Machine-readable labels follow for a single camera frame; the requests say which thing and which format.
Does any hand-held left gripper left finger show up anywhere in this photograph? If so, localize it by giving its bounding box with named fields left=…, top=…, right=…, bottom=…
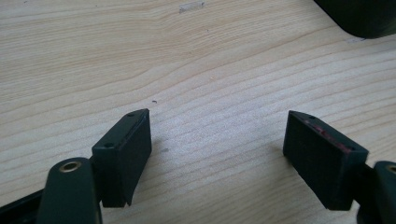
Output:
left=91, top=107, right=153, bottom=209

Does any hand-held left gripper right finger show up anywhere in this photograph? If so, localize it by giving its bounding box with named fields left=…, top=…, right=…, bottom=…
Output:
left=282, top=109, right=370, bottom=212

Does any dark rounded object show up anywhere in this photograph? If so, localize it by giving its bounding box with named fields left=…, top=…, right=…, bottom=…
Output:
left=313, top=0, right=396, bottom=40

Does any clear tape piece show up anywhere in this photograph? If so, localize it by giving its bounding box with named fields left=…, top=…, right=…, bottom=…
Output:
left=178, top=1, right=205, bottom=14

